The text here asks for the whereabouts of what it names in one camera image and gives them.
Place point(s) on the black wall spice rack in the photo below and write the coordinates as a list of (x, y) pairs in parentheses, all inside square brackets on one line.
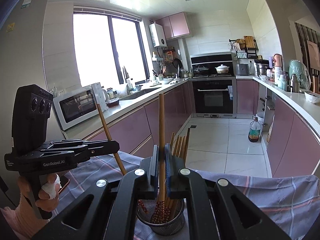
[(244, 48)]

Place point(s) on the kitchen window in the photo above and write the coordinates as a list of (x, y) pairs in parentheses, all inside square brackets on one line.
[(109, 49)]

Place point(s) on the black mesh utensil cup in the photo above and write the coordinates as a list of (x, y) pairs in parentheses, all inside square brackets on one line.
[(165, 223)]

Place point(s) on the pink sleeve left forearm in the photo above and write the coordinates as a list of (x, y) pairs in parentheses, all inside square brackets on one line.
[(20, 223)]

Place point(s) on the black tracking camera left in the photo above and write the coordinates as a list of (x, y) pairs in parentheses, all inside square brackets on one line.
[(31, 112)]

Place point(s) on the pink upper cabinet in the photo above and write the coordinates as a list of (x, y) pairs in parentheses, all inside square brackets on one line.
[(175, 26)]

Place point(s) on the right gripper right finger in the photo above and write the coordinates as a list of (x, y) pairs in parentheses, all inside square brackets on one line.
[(216, 209)]

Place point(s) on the black smartphone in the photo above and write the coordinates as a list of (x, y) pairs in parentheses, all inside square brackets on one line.
[(64, 182)]

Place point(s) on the white water heater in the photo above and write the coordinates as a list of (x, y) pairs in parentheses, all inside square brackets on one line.
[(157, 35)]

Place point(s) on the wooden chopstick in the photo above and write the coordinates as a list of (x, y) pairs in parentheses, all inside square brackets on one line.
[(172, 140), (107, 133), (161, 149), (179, 146), (182, 149), (186, 145), (176, 146)]

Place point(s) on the white ceramic pot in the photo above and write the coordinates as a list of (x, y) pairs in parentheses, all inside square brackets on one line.
[(222, 69)]

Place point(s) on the black lidded wok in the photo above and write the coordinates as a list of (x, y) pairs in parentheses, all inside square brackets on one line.
[(200, 70)]

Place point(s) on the grey plaid tablecloth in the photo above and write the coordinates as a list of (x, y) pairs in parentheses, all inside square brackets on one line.
[(292, 203)]

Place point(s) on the pink thermos jug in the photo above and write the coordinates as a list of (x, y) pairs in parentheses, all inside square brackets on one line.
[(278, 64)]

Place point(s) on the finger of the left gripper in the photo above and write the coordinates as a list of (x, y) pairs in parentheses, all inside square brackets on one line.
[(71, 143), (87, 152)]

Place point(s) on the white microwave oven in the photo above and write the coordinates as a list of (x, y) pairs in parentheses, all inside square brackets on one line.
[(79, 105)]

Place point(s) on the oil bottle on floor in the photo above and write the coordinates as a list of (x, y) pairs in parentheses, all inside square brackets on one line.
[(254, 130)]

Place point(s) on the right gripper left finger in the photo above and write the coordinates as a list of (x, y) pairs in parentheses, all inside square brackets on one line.
[(106, 210)]

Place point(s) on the person left hand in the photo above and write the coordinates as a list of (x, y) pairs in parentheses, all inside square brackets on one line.
[(48, 194)]

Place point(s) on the black built-in oven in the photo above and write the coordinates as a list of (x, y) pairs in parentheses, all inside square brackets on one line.
[(214, 94)]

